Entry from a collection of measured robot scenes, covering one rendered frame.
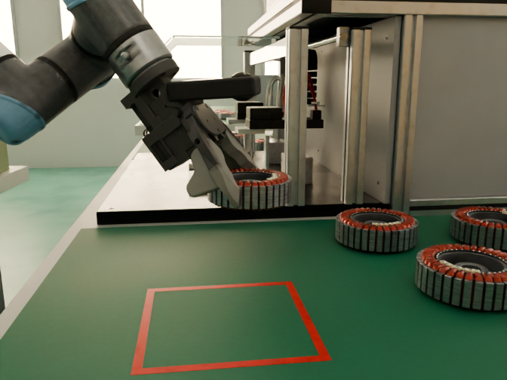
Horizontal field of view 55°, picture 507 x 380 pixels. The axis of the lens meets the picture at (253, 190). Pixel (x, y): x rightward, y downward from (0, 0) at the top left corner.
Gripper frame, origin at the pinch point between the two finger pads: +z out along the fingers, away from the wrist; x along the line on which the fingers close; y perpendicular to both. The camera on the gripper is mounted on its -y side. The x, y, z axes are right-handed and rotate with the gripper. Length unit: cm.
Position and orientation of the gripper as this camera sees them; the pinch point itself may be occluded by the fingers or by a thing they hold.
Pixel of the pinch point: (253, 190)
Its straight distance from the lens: 64.2
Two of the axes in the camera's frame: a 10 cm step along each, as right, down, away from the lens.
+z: 5.8, 8.1, 0.7
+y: -7.8, 5.4, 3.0
